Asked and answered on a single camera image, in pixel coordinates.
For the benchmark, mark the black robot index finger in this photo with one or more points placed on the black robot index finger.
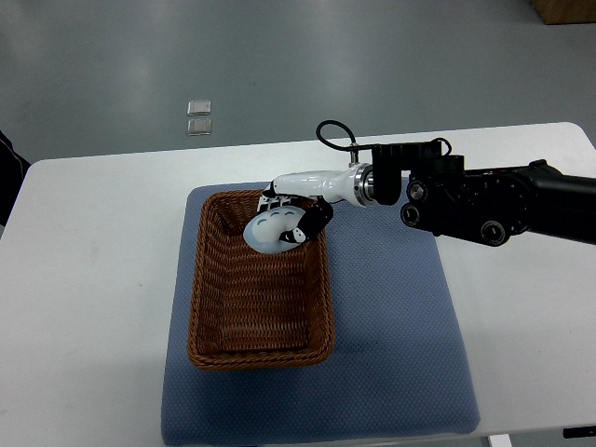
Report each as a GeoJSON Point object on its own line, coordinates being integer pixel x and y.
{"type": "Point", "coordinates": [269, 191]}

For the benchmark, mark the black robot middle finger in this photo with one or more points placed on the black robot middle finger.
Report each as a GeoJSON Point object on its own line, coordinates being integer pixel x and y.
{"type": "Point", "coordinates": [266, 203]}

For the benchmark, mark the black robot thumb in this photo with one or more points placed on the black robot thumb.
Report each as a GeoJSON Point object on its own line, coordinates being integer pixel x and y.
{"type": "Point", "coordinates": [312, 222]}

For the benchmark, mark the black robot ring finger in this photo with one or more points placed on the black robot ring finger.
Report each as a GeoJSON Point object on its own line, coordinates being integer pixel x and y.
{"type": "Point", "coordinates": [286, 200]}

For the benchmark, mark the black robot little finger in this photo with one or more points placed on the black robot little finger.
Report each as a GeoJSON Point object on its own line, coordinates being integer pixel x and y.
{"type": "Point", "coordinates": [300, 200]}

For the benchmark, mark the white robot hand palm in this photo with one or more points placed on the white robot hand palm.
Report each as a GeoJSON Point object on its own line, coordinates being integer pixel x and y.
{"type": "Point", "coordinates": [332, 185]}

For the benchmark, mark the blue and white plush toy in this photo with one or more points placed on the blue and white plush toy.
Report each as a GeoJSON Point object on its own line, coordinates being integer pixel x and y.
{"type": "Point", "coordinates": [275, 231]}

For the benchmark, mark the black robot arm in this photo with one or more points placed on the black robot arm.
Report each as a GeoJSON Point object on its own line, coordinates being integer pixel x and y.
{"type": "Point", "coordinates": [484, 206]}

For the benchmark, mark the brown wicker basket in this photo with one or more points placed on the brown wicker basket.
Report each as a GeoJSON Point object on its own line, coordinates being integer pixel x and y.
{"type": "Point", "coordinates": [251, 310]}

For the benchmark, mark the lower metal floor plate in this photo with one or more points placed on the lower metal floor plate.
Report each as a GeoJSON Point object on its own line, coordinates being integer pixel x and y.
{"type": "Point", "coordinates": [199, 126]}

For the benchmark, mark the metal floor plate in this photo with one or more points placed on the metal floor plate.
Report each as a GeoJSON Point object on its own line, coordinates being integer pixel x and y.
{"type": "Point", "coordinates": [199, 126]}
{"type": "Point", "coordinates": [198, 107]}

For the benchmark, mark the upper metal floor plate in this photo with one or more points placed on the upper metal floor plate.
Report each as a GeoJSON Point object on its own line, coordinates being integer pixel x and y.
{"type": "Point", "coordinates": [198, 107]}

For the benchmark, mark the blue quilted mat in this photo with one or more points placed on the blue quilted mat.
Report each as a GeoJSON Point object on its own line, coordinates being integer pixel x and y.
{"type": "Point", "coordinates": [399, 365]}

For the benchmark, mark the black clothed person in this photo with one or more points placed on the black clothed person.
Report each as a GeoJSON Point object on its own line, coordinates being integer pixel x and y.
{"type": "Point", "coordinates": [12, 174]}

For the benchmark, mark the brown cardboard box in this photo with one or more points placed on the brown cardboard box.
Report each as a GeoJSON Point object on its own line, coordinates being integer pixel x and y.
{"type": "Point", "coordinates": [560, 12]}

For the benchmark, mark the black table bracket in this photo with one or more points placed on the black table bracket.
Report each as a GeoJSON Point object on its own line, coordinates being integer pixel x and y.
{"type": "Point", "coordinates": [579, 432]}

